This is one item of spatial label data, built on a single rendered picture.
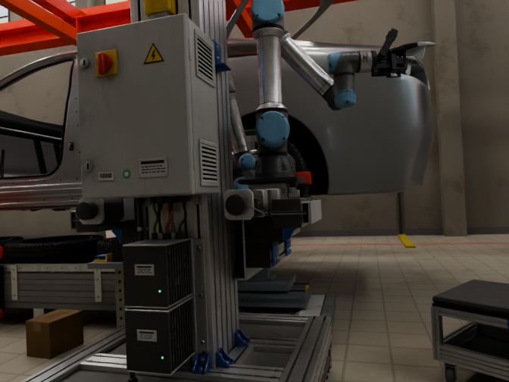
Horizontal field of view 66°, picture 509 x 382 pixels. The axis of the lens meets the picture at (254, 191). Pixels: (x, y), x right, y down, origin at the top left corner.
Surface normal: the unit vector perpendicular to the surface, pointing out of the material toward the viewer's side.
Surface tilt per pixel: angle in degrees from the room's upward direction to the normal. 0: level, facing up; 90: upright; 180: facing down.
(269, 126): 97
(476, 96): 90
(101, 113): 90
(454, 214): 90
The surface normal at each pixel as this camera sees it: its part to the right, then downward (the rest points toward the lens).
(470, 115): -0.28, 0.00
